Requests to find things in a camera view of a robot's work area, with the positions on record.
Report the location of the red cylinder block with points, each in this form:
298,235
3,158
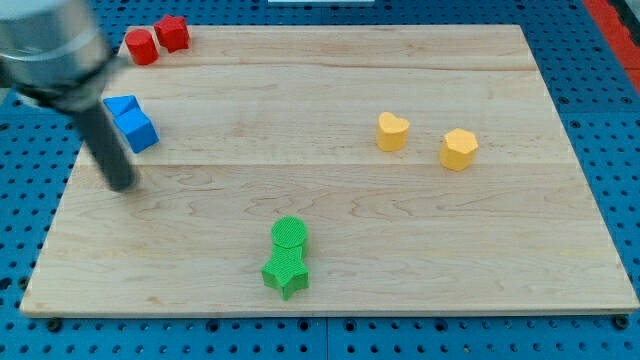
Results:
141,46

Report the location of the green star block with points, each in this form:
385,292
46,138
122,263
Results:
285,271

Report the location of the yellow heart block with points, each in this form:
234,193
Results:
392,132

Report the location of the blue triangle block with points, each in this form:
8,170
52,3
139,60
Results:
120,105

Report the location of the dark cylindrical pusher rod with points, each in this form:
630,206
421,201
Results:
104,145

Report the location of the blue cube block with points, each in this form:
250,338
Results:
137,129

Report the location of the wooden board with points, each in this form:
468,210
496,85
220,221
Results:
259,123

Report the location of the yellow hexagon block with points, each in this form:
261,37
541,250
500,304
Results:
458,149

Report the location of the red star block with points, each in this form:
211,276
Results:
172,33

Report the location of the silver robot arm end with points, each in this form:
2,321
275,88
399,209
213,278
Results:
55,53

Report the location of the green cylinder block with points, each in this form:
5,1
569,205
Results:
290,232

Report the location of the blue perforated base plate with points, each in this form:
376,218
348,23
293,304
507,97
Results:
589,55

